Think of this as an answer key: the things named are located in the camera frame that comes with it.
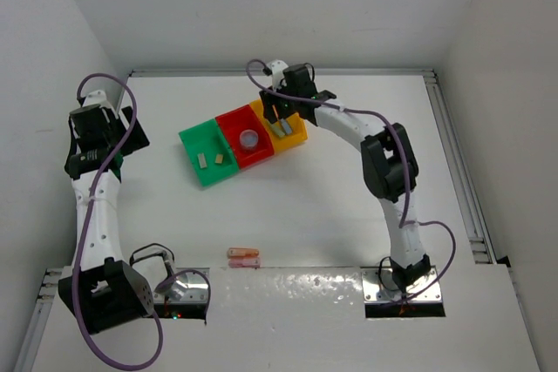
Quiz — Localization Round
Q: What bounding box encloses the green highlighter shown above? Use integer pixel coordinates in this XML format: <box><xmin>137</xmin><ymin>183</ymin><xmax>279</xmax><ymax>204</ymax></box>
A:
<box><xmin>269</xmin><ymin>124</ymin><xmax>284</xmax><ymax>139</ymax></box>

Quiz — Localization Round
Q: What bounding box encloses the clear jar of clips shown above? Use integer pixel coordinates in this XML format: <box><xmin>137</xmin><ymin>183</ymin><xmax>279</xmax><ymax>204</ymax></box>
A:
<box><xmin>239</xmin><ymin>129</ymin><xmax>259</xmax><ymax>152</ymax></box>

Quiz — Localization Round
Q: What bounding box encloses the long grey eraser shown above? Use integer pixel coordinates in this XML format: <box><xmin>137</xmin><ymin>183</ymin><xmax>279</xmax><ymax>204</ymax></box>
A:
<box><xmin>197</xmin><ymin>152</ymin><xmax>208</xmax><ymax>169</ymax></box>

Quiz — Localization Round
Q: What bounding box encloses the orange highlighter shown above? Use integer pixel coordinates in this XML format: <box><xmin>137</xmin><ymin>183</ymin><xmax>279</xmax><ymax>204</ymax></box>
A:
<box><xmin>227</xmin><ymin>247</ymin><xmax>260</xmax><ymax>259</ymax></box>

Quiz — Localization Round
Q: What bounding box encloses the blue highlighter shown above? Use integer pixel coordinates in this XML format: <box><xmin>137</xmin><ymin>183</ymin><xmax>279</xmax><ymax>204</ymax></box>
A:
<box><xmin>280</xmin><ymin>119</ymin><xmax>293</xmax><ymax>135</ymax></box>

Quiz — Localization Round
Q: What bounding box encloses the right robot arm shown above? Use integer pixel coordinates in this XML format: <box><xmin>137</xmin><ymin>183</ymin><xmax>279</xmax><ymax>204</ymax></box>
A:
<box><xmin>260</xmin><ymin>60</ymin><xmax>431</xmax><ymax>293</ymax></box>

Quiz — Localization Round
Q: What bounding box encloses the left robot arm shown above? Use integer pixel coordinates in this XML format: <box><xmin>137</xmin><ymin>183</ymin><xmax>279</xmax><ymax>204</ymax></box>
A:
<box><xmin>58</xmin><ymin>101</ymin><xmax>174</xmax><ymax>335</ymax></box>

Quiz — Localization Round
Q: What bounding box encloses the yellow plastic bin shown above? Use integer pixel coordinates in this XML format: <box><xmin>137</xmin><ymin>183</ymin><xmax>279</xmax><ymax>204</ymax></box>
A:
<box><xmin>249</xmin><ymin>99</ymin><xmax>308</xmax><ymax>154</ymax></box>

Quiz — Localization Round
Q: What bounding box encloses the red plastic bin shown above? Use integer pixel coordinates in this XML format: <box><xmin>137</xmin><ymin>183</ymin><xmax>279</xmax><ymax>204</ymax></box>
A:
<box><xmin>216</xmin><ymin>105</ymin><xmax>274</xmax><ymax>170</ymax></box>

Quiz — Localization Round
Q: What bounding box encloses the green plastic bin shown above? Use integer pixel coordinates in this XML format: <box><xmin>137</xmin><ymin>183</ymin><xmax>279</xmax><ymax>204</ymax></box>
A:
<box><xmin>179</xmin><ymin>118</ymin><xmax>240</xmax><ymax>187</ymax></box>

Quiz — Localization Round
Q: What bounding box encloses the pink highlighter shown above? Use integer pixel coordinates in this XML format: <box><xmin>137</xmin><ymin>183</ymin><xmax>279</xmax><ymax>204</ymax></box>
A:
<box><xmin>228</xmin><ymin>257</ymin><xmax>261</xmax><ymax>268</ymax></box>

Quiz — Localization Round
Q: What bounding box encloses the white front board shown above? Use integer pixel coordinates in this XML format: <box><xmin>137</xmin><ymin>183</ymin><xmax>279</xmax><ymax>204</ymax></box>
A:
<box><xmin>31</xmin><ymin>264</ymin><xmax>541</xmax><ymax>372</ymax></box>

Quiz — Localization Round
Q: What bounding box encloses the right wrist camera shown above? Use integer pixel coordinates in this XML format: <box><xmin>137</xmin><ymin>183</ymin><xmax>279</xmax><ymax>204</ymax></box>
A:
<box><xmin>264</xmin><ymin>59</ymin><xmax>289</xmax><ymax>91</ymax></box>

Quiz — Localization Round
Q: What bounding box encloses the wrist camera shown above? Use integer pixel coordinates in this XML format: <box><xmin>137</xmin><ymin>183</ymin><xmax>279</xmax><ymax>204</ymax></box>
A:
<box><xmin>264</xmin><ymin>59</ymin><xmax>289</xmax><ymax>91</ymax></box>
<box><xmin>81</xmin><ymin>90</ymin><xmax>112</xmax><ymax>109</ymax></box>

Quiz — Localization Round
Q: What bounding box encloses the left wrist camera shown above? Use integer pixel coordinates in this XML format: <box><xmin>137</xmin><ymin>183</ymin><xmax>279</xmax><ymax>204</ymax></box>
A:
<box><xmin>81</xmin><ymin>90</ymin><xmax>112</xmax><ymax>109</ymax></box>

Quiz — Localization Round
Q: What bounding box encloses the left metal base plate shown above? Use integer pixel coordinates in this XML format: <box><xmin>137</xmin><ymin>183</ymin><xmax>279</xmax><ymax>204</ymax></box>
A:
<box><xmin>153</xmin><ymin>267</ymin><xmax>210</xmax><ymax>304</ymax></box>

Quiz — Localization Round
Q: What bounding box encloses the metal base plate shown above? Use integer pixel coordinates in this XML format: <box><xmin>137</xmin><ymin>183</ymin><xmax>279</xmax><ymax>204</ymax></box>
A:
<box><xmin>361</xmin><ymin>265</ymin><xmax>443</xmax><ymax>305</ymax></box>
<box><xmin>153</xmin><ymin>267</ymin><xmax>210</xmax><ymax>304</ymax></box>

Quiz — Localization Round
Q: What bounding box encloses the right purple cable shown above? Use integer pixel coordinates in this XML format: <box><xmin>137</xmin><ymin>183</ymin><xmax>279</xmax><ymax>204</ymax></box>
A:
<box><xmin>245</xmin><ymin>58</ymin><xmax>457</xmax><ymax>306</ymax></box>

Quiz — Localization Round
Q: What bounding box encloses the purple cable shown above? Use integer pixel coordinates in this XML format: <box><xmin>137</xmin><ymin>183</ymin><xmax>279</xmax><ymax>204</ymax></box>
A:
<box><xmin>245</xmin><ymin>58</ymin><xmax>457</xmax><ymax>306</ymax></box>
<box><xmin>71</xmin><ymin>72</ymin><xmax>211</xmax><ymax>368</ymax></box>

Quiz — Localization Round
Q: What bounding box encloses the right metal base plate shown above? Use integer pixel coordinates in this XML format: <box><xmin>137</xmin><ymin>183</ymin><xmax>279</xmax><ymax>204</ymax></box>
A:
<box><xmin>361</xmin><ymin>265</ymin><xmax>443</xmax><ymax>305</ymax></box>

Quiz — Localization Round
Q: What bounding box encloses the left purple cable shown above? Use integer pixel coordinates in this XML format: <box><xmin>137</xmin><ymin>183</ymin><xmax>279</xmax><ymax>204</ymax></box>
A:
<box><xmin>71</xmin><ymin>72</ymin><xmax>211</xmax><ymax>368</ymax></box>

